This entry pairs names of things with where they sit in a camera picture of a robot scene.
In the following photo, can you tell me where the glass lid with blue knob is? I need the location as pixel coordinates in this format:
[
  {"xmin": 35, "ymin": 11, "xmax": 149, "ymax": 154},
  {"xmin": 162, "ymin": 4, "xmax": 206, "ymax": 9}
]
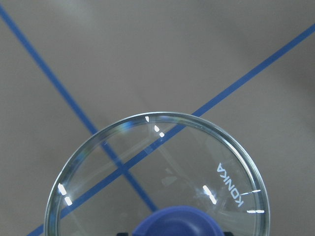
[{"xmin": 44, "ymin": 112, "xmax": 270, "ymax": 236}]

